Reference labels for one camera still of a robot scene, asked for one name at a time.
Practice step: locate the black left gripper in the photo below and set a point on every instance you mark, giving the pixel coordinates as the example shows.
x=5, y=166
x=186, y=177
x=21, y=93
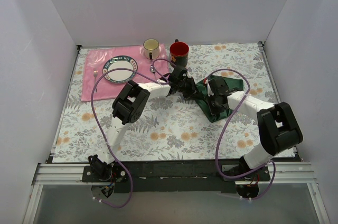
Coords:
x=190, y=88

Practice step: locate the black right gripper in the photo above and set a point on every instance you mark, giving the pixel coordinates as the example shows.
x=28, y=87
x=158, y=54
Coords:
x=211, y=101

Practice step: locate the dark green cloth napkin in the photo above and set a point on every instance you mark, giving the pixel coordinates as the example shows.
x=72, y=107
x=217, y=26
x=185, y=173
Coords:
x=203, y=94

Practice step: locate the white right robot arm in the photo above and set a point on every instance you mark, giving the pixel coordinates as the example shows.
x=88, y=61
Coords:
x=278, y=127

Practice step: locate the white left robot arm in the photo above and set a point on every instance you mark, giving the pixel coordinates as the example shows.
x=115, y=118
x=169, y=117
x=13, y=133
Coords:
x=127, y=109

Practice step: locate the dark mug red interior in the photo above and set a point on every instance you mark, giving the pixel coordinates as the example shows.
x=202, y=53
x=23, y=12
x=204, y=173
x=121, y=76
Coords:
x=179, y=52

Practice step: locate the floral tablecloth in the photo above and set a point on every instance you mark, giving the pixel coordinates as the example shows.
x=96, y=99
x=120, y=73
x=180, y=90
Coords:
x=169, y=128

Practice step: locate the silver spoon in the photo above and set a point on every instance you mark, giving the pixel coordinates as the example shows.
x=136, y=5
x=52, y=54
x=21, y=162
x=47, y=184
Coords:
x=152, y=69

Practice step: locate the cream enamel mug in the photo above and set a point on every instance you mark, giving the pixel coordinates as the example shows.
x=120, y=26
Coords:
x=151, y=49

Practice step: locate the white plate green rim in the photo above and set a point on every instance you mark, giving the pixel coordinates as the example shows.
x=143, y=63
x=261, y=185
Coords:
x=120, y=69

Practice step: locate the silver fork on placemat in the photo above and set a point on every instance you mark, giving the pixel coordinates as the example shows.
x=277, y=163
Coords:
x=95, y=74

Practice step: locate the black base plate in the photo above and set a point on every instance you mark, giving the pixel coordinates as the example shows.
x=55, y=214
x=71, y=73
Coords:
x=158, y=176

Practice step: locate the aluminium frame rail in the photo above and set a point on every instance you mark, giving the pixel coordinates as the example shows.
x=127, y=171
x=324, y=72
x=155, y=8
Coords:
x=71, y=174

